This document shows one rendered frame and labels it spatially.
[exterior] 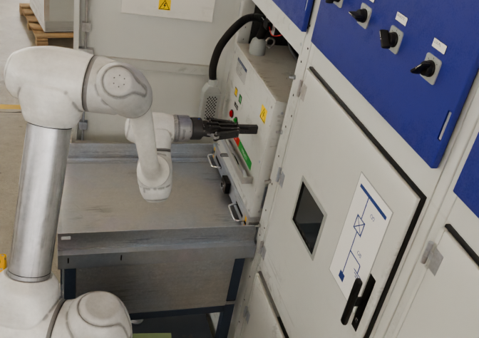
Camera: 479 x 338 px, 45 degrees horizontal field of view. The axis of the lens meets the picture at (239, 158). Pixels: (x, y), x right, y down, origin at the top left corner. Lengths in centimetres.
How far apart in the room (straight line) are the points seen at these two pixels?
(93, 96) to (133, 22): 104
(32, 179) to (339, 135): 74
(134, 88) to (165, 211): 96
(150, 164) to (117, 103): 44
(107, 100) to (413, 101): 64
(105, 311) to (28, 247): 23
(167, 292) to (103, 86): 108
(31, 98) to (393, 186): 81
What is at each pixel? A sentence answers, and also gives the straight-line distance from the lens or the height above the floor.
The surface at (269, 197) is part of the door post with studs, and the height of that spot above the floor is 107.
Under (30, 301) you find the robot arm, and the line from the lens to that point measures 148.
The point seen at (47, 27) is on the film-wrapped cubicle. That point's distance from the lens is 572.
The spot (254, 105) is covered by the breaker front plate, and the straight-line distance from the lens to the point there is 204.
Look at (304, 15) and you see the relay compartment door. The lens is 168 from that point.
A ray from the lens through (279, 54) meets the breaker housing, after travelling 224.
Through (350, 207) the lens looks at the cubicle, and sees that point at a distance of 141.
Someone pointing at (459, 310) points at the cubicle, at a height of 148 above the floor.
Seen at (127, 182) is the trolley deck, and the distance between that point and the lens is 231.
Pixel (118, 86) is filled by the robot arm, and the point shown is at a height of 161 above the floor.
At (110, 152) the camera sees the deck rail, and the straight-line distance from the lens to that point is 244.
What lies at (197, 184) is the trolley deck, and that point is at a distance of 235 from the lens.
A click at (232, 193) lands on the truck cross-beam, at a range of 224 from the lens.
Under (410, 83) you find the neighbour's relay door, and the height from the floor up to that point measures 176.
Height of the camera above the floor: 217
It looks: 31 degrees down
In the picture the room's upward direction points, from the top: 11 degrees clockwise
